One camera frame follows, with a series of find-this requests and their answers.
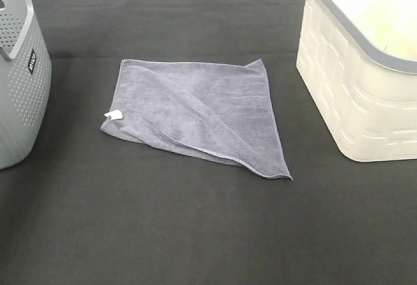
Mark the grey-blue towel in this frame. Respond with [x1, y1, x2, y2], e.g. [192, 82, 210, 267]
[101, 59, 291, 179]

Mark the grey perforated laundry basket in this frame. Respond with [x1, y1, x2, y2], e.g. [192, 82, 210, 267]
[1, 0, 51, 168]

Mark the white storage bin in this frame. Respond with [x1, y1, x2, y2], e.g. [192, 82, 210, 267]
[296, 0, 416, 162]

